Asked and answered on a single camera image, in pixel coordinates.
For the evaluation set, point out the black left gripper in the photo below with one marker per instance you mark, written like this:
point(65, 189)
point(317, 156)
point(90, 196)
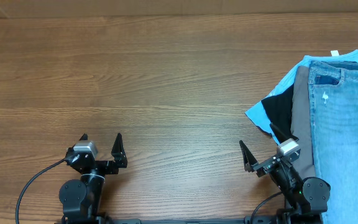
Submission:
point(118, 154)

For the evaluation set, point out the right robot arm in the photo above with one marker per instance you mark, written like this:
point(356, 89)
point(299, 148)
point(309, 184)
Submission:
point(307, 198)

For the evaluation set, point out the light blue denim jeans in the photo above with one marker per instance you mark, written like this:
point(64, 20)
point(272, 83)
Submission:
point(333, 97)

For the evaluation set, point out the black garment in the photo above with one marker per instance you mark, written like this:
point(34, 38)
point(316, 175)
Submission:
point(278, 109)

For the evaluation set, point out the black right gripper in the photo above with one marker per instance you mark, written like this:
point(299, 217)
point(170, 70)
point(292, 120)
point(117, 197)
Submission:
point(251, 163)

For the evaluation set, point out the grey shorts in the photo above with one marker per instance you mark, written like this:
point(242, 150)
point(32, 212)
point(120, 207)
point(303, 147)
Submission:
point(300, 123)

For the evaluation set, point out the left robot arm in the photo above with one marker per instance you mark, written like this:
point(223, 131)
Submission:
point(81, 197)

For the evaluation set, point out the light blue t-shirt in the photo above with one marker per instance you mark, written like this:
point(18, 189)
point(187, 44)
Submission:
point(257, 113)

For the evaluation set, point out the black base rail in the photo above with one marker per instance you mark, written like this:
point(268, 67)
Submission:
point(182, 221)

